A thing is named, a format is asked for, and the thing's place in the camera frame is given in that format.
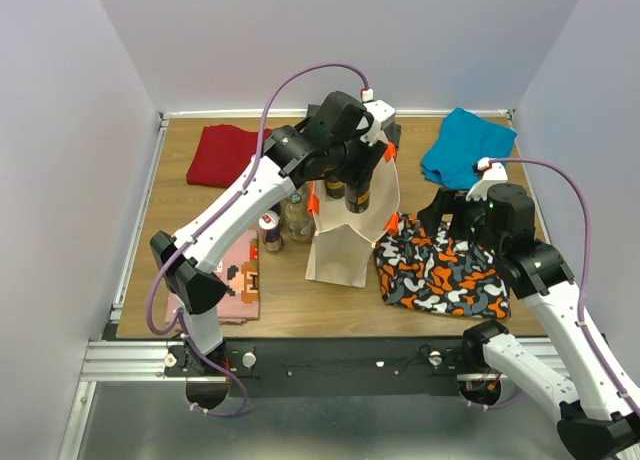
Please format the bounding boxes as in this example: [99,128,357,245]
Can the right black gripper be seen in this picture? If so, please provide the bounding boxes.
[417,184,504,255]

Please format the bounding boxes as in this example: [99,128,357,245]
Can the silver can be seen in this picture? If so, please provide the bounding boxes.
[344,181,370,214]
[324,180,345,199]

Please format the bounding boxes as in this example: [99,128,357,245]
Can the beige canvas tote bag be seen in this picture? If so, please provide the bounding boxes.
[305,141,400,288]

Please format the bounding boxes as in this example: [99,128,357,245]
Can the red top can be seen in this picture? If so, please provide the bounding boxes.
[258,210,283,253]

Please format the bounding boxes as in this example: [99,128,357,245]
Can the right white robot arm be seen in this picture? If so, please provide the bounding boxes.
[418,183,639,459]

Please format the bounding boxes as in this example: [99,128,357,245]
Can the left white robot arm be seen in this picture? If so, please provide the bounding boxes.
[150,91,395,375]

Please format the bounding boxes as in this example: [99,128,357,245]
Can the folded dark grey garment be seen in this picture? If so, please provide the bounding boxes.
[306,104,401,148]

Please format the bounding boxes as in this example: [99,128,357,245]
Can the orange camouflage folded garment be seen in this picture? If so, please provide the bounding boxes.
[374,213,511,320]

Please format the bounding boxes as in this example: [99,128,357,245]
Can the folded teal shirt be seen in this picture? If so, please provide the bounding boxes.
[421,108,517,189]

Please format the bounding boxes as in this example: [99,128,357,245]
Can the folded red shirt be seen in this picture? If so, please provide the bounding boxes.
[186,125,258,188]

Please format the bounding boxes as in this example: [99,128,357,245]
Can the folded pink graphic shirt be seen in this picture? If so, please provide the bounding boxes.
[165,228,263,327]

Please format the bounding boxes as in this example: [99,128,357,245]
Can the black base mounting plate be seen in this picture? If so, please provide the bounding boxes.
[164,336,515,405]

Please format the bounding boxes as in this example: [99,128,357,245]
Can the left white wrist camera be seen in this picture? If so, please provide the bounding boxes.
[357,88,396,146]

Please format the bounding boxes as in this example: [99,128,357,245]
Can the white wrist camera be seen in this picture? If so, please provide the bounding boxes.
[357,88,396,146]
[465,157,508,202]

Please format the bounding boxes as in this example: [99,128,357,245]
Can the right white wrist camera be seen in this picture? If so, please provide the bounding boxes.
[465,157,508,202]

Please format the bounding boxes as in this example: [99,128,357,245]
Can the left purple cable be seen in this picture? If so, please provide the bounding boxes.
[148,63,374,337]

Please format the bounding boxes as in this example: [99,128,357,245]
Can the aluminium table frame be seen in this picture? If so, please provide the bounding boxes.
[59,112,573,459]

